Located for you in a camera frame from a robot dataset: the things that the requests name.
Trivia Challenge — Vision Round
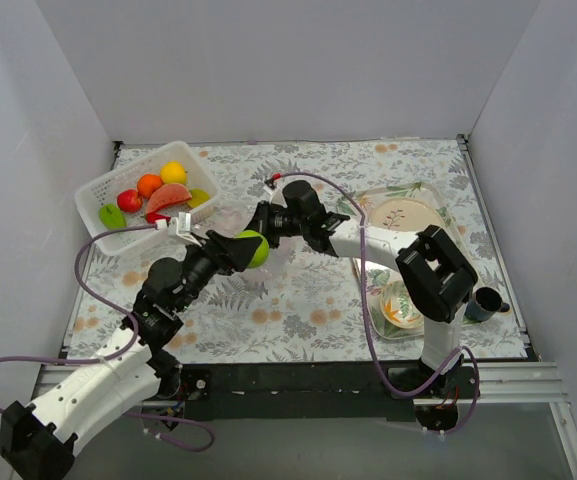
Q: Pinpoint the yellow lemon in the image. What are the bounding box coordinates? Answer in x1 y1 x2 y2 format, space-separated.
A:
159 161 187 184

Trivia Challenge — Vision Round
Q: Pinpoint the red chili pepper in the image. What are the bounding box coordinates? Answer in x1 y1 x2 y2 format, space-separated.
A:
145 212 170 224

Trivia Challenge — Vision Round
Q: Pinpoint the pink and cream plate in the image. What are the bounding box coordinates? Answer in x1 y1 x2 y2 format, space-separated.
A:
369 198 446 233

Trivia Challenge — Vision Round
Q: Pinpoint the aluminium frame rail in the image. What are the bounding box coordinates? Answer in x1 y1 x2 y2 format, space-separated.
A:
10 362 577 480

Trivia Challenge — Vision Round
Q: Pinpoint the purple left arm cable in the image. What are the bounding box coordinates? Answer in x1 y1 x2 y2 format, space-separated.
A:
0 222 215 451

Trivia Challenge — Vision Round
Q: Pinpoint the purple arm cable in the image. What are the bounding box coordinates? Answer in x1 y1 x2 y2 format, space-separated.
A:
0 222 215 451
265 171 481 434

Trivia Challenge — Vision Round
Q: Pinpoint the clear zip top bag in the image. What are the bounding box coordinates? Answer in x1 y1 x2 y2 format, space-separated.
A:
209 202 303 282

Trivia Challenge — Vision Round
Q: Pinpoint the floral bowl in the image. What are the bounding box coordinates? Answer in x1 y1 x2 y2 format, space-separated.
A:
379 280 423 330

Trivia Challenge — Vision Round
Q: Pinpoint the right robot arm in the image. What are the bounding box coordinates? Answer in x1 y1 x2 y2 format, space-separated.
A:
247 180 478 398

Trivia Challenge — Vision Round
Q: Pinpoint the watermelon slice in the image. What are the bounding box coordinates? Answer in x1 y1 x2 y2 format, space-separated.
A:
145 183 192 215

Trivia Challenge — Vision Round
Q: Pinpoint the yellow bell pepper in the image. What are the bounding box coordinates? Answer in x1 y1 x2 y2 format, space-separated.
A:
186 189 211 209

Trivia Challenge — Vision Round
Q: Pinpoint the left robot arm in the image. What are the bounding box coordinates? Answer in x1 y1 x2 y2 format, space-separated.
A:
0 231 264 479

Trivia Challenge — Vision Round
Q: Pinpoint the floral tablecloth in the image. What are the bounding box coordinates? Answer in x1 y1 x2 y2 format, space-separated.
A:
64 139 509 363

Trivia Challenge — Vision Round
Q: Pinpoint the dark blue mug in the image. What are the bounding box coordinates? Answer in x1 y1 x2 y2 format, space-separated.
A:
464 287 510 323

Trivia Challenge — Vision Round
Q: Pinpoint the red apple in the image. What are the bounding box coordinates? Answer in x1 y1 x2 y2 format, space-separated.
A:
116 189 143 213

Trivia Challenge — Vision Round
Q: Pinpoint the floral serving tray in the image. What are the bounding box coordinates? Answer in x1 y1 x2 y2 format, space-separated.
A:
353 182 468 340

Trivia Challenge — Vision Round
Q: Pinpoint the green starfruit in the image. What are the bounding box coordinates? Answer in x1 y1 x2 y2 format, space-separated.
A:
98 204 127 230

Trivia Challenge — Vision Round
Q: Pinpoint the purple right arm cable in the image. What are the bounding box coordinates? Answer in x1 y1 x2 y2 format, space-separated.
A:
265 171 481 434

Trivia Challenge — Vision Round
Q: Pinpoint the orange fruit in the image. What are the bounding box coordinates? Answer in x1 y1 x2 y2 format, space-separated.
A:
137 174 164 199

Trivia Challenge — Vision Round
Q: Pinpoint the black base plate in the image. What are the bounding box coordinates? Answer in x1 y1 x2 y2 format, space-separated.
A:
144 361 475 422

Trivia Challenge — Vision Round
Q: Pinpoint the white plastic basket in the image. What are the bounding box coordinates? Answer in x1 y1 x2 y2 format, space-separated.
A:
74 141 221 256

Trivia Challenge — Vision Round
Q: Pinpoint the green apple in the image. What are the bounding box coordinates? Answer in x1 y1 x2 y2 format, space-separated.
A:
236 230 270 269

